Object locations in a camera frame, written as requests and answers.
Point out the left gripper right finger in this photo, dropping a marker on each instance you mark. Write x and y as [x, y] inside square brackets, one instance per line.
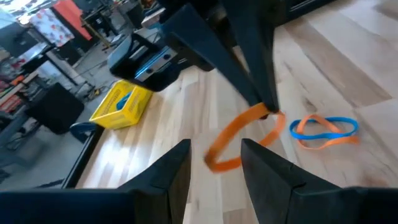
[280, 193]

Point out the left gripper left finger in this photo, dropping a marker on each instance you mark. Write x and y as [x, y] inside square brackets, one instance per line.
[164, 193]

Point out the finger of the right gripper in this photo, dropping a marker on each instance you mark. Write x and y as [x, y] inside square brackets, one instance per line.
[258, 46]
[202, 40]

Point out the yellow plastic basket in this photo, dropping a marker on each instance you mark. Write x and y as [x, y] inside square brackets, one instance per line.
[109, 119]

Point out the orange rubber band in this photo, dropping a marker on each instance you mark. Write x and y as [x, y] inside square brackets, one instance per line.
[231, 129]
[345, 140]

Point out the red hanging cloth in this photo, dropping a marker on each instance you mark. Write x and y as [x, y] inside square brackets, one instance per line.
[73, 17]

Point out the large black box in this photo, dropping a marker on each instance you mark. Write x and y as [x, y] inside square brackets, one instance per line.
[56, 109]

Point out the white floral cloth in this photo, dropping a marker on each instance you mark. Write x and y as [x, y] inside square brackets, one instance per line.
[51, 28]

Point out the cluttered storage shelf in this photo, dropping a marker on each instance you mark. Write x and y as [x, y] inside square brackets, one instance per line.
[15, 93]

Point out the black aluminium table frame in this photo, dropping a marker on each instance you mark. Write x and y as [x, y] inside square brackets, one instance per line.
[84, 155]

